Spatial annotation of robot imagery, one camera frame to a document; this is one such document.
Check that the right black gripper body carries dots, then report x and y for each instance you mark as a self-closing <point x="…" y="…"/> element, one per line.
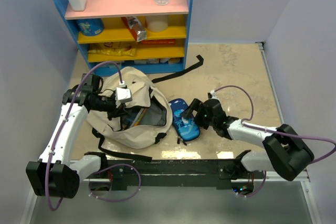
<point x="203" y="120"/>

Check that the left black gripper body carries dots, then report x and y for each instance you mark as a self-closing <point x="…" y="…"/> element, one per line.
<point x="107" y="104"/>

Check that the blue dinosaur pencil case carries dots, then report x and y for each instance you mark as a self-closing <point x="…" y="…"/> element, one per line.
<point x="186" y="129"/>

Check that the beige canvas backpack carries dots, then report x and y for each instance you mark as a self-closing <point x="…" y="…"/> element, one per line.
<point x="154" y="125"/>

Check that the orange green book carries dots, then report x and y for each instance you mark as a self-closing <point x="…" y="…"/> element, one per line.
<point x="132" y="117"/>

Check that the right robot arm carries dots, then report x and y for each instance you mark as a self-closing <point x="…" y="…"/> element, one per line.
<point x="284" y="151"/>

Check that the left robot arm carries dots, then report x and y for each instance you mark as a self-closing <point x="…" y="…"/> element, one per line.
<point x="74" y="111"/>

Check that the yellow chips bag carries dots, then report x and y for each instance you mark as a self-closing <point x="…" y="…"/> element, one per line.
<point x="120" y="48"/>

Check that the white packets bottom shelf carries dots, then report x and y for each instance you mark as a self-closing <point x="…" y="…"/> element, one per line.
<point x="170" y="61"/>

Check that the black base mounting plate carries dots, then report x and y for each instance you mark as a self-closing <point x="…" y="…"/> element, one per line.
<point x="216" y="173"/>

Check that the blue snack cup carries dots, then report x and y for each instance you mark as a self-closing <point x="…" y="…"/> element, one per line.
<point x="90" y="27"/>

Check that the red silver snack packet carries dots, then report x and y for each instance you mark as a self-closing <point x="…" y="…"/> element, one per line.
<point x="135" y="27"/>

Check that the blue shelf unit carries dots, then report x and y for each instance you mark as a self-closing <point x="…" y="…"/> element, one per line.
<point x="111" y="11"/>

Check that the white cylindrical container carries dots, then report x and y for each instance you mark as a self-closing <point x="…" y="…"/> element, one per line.
<point x="157" y="23"/>

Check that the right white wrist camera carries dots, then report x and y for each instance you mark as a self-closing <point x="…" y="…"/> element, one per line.
<point x="212" y="95"/>

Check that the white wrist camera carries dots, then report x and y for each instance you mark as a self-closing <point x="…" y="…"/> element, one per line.
<point x="123" y="93"/>
<point x="212" y="95"/>

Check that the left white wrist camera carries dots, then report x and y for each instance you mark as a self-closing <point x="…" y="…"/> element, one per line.
<point x="123" y="93"/>

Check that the aluminium frame rail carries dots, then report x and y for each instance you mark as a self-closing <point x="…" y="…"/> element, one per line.
<point x="60" y="177"/>

